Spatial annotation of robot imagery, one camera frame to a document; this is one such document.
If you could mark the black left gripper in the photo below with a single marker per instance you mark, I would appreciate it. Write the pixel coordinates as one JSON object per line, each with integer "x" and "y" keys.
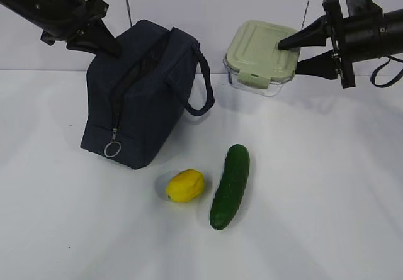
{"x": 80, "y": 24}

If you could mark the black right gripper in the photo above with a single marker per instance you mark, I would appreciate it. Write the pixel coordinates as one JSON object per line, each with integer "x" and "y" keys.
{"x": 354, "y": 39}

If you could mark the glass container green lid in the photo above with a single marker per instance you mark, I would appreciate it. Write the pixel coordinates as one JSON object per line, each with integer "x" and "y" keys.
{"x": 253, "y": 61}

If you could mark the navy blue lunch bag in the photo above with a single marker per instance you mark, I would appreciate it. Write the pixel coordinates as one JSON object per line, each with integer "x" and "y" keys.
{"x": 135, "y": 101}

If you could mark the green cucumber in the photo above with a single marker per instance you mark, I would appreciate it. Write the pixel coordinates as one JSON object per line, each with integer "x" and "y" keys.
{"x": 229, "y": 194}

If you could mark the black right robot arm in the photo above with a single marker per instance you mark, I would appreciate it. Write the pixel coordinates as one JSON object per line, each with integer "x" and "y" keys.
{"x": 391, "y": 35}

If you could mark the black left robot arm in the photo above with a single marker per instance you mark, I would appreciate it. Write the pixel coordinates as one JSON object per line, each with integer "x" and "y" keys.
{"x": 31, "y": 11}

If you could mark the yellow lemon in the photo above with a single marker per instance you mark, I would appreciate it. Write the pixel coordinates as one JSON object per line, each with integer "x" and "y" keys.
{"x": 185, "y": 186}

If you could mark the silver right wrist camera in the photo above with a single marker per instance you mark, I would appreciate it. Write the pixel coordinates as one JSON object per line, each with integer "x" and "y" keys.
{"x": 363, "y": 7}

